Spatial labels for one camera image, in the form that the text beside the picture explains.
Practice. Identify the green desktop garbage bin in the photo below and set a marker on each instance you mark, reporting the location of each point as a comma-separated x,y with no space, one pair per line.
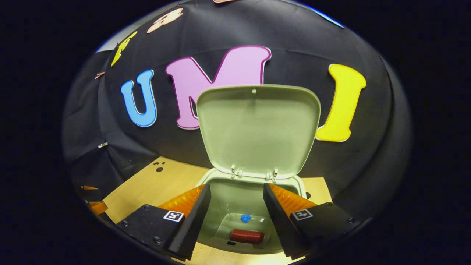
257,129

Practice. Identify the wooden desktop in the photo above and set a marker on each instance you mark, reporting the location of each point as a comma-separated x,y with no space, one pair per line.
154,187

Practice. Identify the red pop can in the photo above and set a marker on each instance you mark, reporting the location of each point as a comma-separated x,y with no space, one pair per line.
247,236

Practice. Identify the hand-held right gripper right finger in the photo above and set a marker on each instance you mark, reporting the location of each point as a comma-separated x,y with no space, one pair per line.
279,228

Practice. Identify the black backdrop cloth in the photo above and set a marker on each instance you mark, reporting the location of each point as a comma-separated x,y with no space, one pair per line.
301,51

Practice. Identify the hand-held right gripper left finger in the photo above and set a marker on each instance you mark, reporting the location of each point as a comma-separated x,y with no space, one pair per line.
191,228

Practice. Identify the blue paper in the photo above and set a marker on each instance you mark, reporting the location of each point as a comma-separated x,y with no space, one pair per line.
245,218

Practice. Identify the copper cloth clip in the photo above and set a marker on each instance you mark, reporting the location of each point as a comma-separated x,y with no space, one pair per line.
99,74

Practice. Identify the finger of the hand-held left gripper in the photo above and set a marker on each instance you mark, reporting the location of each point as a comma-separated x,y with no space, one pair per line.
89,187
97,207

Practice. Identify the silver cloth clip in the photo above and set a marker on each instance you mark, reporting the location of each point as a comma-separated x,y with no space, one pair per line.
103,145

